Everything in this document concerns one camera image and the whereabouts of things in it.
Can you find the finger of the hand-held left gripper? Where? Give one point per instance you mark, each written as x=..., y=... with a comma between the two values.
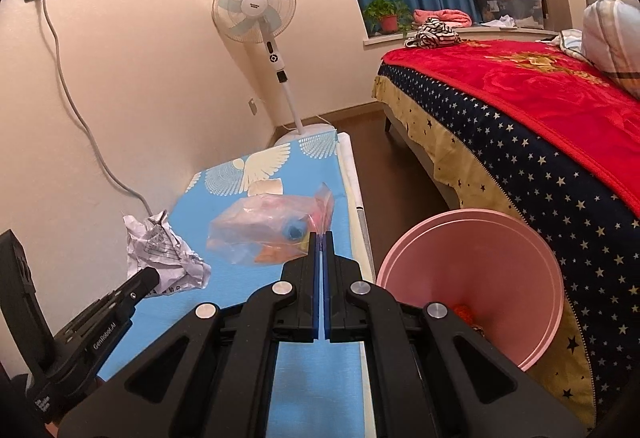
x=142, y=283

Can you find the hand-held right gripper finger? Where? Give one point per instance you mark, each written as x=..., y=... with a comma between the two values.
x=330, y=268
x=320, y=268

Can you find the white paper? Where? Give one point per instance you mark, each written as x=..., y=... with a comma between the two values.
x=165, y=253

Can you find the clear plastic bag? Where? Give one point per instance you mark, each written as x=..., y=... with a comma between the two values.
x=250, y=228

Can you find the pink plastic bin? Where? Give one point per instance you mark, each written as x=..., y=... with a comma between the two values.
x=475, y=258

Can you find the cream paper piece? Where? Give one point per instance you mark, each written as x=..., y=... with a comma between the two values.
x=265, y=188

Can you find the blue printed mat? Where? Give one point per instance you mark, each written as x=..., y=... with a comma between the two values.
x=320, y=378

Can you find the orange scraps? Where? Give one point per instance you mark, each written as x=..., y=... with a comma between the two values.
x=462, y=313

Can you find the bed with red starry blanket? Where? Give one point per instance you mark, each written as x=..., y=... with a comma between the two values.
x=525, y=183

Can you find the white window sill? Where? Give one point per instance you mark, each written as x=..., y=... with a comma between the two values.
x=380, y=40

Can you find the striped cloth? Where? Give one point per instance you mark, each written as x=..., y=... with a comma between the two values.
x=435, y=35

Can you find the potted green plant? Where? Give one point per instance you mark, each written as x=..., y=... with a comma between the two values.
x=387, y=13

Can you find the red blanket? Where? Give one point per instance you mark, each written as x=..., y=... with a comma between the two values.
x=525, y=88

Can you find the white standing fan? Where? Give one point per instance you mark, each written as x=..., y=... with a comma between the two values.
x=252, y=5

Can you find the pink towel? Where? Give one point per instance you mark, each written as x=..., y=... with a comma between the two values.
x=450, y=16

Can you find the clear storage box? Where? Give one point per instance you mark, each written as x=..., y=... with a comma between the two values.
x=510, y=3

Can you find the checked pillow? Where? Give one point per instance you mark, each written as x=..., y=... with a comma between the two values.
x=615, y=38

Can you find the small white wall outlet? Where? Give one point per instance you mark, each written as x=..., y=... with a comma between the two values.
x=252, y=106

